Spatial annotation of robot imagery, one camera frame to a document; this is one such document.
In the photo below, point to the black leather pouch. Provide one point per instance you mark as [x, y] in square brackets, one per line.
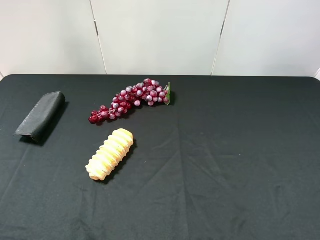
[42, 119]

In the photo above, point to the red artificial grape bunch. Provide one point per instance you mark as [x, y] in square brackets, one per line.
[149, 91]

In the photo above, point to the yellow ridged bread roll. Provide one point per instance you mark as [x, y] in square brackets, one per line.
[110, 154]

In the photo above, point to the black tablecloth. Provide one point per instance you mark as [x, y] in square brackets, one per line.
[231, 158]

